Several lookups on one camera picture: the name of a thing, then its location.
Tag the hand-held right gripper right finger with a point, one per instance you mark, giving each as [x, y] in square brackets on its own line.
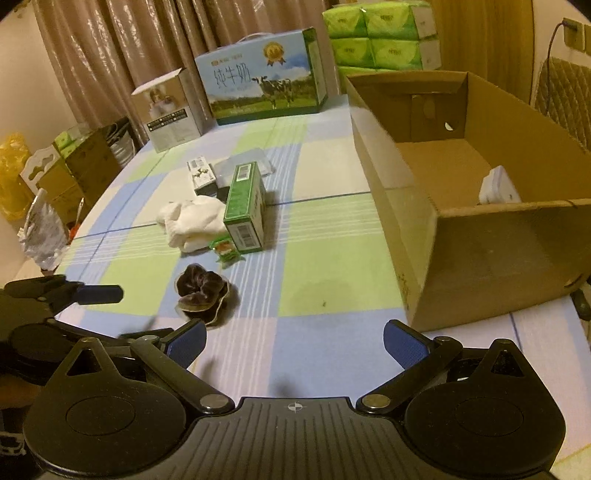
[404, 344]

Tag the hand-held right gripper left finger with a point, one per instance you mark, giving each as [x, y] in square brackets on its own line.
[189, 342]

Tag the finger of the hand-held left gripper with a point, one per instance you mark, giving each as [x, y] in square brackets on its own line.
[99, 294]
[64, 330]

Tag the brown cardboard box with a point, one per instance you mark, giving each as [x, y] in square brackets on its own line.
[461, 272]

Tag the tall green carton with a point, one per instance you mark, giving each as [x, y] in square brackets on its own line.
[242, 203]

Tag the clear plastic bag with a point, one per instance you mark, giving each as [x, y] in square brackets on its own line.
[249, 161]

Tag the dark brown scrunchie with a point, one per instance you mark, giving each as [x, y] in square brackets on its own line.
[203, 286]

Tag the crumpled white plastic bag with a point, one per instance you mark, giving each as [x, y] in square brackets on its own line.
[44, 230]

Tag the small green snack packet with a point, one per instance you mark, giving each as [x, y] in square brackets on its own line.
[226, 250]

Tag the white cloth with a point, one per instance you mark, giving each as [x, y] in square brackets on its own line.
[189, 221]

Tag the light brown cardboard carton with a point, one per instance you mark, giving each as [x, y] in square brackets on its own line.
[60, 184]

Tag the checked tablecloth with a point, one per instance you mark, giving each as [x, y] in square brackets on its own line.
[323, 258]

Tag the dark brown cardboard carton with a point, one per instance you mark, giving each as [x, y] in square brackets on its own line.
[90, 159]

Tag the white chair back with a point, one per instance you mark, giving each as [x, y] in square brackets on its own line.
[39, 164]

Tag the yellow plastic bag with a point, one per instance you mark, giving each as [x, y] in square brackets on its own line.
[14, 175]

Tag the small white milk carton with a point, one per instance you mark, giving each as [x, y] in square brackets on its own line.
[199, 173]

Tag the white plug adapter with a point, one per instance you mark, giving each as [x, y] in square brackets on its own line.
[499, 187]

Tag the white appliance box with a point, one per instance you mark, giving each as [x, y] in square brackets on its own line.
[166, 115]

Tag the brown curtain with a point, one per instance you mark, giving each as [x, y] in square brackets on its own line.
[115, 46]

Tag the blue milk gift box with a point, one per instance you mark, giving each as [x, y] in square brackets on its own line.
[258, 78]

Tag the quilted beige chair cover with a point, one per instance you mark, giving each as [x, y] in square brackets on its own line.
[563, 92]

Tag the stack of green tissue packs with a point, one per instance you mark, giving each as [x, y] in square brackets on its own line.
[369, 46]

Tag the wooden door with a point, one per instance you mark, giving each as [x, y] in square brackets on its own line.
[485, 37]

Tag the wall socket with plug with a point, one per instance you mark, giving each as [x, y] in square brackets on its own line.
[576, 37]

